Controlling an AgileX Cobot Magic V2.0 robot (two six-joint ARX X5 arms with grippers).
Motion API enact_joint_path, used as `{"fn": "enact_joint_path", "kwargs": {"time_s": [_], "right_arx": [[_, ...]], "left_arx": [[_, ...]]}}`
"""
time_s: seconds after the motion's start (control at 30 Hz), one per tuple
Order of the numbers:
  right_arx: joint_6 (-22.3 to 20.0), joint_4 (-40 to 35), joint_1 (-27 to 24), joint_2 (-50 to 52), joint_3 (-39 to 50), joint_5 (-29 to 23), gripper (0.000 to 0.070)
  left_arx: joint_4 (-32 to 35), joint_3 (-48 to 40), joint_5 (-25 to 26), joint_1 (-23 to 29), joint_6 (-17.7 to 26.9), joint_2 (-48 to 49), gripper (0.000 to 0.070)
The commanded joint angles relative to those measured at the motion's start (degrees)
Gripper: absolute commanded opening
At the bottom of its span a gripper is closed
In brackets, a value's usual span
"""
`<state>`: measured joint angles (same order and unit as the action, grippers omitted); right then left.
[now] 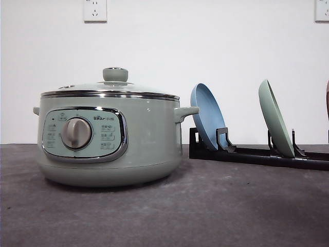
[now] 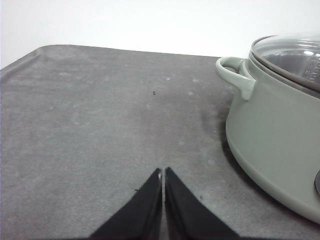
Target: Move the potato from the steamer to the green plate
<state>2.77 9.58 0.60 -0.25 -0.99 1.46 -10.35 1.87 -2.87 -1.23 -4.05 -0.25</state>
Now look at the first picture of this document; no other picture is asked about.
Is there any white wall socket left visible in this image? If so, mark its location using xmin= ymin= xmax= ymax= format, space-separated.
xmin=83 ymin=0 xmax=107 ymax=24

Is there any white wall socket right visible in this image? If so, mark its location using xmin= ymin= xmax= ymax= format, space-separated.
xmin=313 ymin=0 xmax=329 ymax=25

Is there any green plate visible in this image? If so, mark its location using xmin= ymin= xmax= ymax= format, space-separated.
xmin=258 ymin=79 xmax=295 ymax=157

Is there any blue plate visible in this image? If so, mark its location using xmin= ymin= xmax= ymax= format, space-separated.
xmin=190 ymin=83 xmax=226 ymax=150

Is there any glass pot lid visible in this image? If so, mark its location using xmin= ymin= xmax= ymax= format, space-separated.
xmin=40 ymin=67 xmax=180 ymax=102

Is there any pink plate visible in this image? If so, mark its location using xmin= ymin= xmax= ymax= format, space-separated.
xmin=326 ymin=79 xmax=329 ymax=119

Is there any white wall socket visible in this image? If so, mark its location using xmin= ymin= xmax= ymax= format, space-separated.
xmin=83 ymin=0 xmax=107 ymax=24
xmin=313 ymin=0 xmax=329 ymax=25

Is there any black dish rack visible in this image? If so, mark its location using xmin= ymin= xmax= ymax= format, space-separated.
xmin=189 ymin=127 xmax=329 ymax=170

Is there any green electric steamer pot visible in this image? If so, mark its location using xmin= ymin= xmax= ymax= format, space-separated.
xmin=33 ymin=98 xmax=199 ymax=187

